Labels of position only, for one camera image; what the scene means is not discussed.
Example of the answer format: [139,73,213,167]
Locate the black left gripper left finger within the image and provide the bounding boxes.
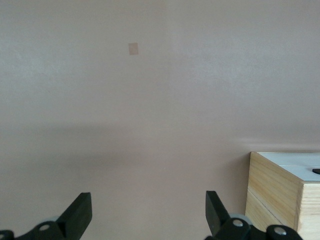
[0,191,93,240]

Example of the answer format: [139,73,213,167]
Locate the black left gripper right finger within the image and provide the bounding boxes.
[204,190,305,240]

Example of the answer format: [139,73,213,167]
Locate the wooden drawer with white front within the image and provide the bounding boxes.
[279,164,320,184]

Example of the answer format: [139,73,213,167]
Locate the light wooden drawer cabinet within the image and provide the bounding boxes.
[244,151,320,240]

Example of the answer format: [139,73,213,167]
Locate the closed white-fronted drawer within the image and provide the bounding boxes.
[255,151,320,167]

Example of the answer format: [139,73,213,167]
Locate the small brown tape patch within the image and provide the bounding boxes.
[128,42,139,56]

